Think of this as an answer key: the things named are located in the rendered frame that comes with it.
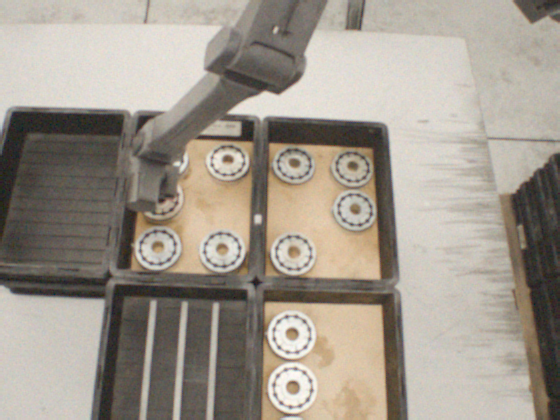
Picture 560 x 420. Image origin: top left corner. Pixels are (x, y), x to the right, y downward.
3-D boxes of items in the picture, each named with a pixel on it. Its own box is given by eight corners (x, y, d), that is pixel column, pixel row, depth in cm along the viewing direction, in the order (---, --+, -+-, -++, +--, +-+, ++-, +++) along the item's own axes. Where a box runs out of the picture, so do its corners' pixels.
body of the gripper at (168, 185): (177, 197, 110) (172, 182, 103) (128, 194, 109) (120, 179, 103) (180, 169, 112) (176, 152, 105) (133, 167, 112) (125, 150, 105)
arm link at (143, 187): (187, 138, 97) (142, 125, 93) (183, 195, 93) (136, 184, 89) (165, 163, 107) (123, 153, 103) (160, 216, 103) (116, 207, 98)
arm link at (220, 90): (308, 43, 65) (231, 11, 60) (305, 83, 64) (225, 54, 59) (183, 141, 102) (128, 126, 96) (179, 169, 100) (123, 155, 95)
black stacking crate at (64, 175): (25, 132, 131) (9, 107, 120) (140, 136, 132) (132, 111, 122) (-9, 283, 115) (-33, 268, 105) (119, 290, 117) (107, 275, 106)
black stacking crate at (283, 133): (260, 141, 134) (262, 116, 124) (375, 147, 136) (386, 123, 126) (255, 295, 118) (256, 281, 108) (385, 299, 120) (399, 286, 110)
